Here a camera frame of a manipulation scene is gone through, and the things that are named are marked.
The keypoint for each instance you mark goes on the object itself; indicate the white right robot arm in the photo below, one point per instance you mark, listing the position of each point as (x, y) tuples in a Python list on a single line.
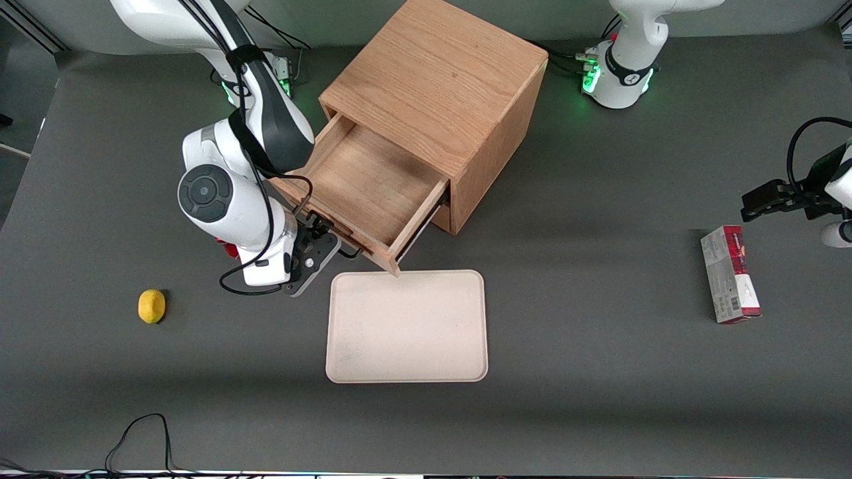
[(226, 213)]

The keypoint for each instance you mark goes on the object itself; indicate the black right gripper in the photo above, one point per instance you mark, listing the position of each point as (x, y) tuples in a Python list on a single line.
[(318, 228)]

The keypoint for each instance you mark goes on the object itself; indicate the grey and red carton box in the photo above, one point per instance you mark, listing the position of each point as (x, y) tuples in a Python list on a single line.
[(729, 273)]

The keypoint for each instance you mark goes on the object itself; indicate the red soda bottle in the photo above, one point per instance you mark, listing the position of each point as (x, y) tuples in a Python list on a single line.
[(231, 251)]

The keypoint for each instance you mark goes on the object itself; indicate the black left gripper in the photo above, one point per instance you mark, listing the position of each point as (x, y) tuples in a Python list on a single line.
[(813, 195)]

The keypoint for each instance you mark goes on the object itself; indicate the yellow lemon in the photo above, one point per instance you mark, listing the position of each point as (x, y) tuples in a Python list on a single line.
[(152, 307)]

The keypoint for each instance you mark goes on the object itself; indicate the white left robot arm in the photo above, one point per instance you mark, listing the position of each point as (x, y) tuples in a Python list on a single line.
[(629, 73)]

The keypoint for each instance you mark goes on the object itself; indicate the beige rectangular tray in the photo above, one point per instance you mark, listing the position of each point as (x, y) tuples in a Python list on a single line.
[(406, 326)]

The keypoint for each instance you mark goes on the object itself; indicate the oak wooden drawer cabinet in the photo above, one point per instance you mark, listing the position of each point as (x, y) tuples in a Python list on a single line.
[(439, 73)]

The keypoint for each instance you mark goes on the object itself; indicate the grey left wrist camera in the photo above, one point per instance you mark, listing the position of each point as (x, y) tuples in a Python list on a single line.
[(835, 236)]

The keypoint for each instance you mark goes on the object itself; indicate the black frame strut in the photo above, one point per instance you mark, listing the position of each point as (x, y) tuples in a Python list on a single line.
[(40, 30), (845, 26)]

